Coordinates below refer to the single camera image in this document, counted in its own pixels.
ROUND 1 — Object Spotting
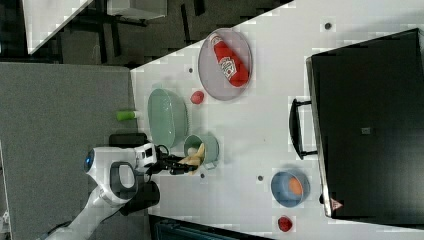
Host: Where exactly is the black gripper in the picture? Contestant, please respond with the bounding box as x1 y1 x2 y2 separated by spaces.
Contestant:
146 148 197 175

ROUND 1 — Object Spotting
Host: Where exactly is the peeled yellow banana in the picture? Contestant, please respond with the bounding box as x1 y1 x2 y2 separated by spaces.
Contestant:
179 144 205 175

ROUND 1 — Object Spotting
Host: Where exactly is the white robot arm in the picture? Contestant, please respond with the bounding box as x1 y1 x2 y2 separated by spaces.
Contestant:
37 143 197 240

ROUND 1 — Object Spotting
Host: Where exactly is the green mug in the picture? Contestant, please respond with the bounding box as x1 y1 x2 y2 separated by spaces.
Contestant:
184 133 219 170

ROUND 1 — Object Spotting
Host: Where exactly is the black cylinder cup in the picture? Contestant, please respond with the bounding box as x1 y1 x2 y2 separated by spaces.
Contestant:
119 181 160 216
109 133 148 148

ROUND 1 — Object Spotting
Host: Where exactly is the green colander bowl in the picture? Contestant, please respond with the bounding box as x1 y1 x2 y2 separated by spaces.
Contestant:
148 88 188 148

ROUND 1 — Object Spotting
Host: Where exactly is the red strawberry toy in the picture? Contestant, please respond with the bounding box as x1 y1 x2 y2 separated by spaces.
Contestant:
190 91 204 105

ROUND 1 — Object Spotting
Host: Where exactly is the green pear toy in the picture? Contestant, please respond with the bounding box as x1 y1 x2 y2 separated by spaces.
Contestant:
116 111 137 121

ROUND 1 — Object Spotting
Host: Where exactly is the grey round plate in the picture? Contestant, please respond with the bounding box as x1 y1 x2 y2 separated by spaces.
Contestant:
198 28 252 101

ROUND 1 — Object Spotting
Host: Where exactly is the blue bowl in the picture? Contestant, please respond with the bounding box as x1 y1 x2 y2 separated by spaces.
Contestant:
271 169 310 208

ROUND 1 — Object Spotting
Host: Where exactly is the red ketchup bottle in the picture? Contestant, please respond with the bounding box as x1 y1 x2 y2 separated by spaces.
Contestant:
210 33 249 87

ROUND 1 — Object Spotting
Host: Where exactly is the orange ball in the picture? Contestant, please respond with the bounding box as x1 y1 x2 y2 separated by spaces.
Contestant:
289 177 303 196

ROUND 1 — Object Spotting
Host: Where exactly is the red fruit toy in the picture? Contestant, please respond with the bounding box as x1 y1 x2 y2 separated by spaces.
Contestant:
278 216 293 232

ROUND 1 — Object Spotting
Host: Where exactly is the black toaster oven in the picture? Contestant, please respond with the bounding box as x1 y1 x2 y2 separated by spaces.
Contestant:
305 28 424 229

